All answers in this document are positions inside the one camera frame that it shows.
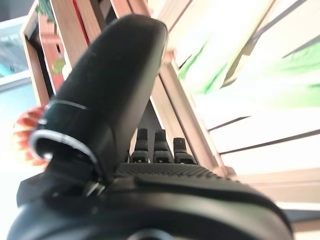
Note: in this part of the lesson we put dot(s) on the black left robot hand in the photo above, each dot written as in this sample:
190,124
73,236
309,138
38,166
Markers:
107,82

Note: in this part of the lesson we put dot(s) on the red and white tomato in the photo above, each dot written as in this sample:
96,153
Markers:
23,135

